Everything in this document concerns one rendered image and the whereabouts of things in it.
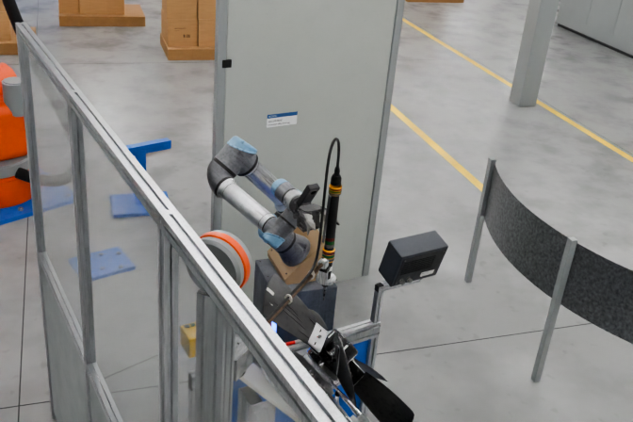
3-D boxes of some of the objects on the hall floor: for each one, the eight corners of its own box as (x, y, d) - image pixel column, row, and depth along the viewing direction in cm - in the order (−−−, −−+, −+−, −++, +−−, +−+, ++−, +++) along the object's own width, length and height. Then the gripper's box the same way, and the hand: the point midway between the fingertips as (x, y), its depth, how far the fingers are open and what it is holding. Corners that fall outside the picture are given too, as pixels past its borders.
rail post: (353, 464, 372) (371, 338, 338) (349, 459, 375) (366, 333, 341) (360, 462, 374) (379, 336, 340) (356, 457, 377) (374, 331, 343)
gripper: (314, 212, 274) (344, 239, 258) (278, 219, 267) (307, 248, 251) (316, 191, 271) (347, 218, 255) (280, 198, 264) (309, 225, 248)
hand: (326, 223), depth 252 cm, fingers open, 8 cm apart
